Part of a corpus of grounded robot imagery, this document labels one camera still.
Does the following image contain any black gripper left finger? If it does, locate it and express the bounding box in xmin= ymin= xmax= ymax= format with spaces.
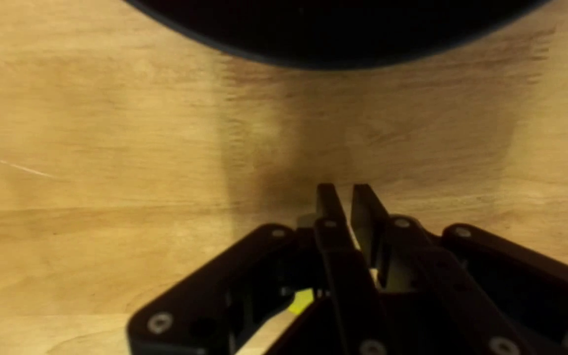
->
xmin=124 ymin=184 xmax=390 ymax=355

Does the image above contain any thin yellow rectangular block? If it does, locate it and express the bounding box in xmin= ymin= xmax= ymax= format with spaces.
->
xmin=288 ymin=289 xmax=317 ymax=316

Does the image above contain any black bowl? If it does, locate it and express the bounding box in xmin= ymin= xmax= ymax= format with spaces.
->
xmin=124 ymin=0 xmax=552 ymax=72

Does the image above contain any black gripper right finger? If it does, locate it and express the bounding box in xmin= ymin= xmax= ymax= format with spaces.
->
xmin=351 ymin=184 xmax=568 ymax=355

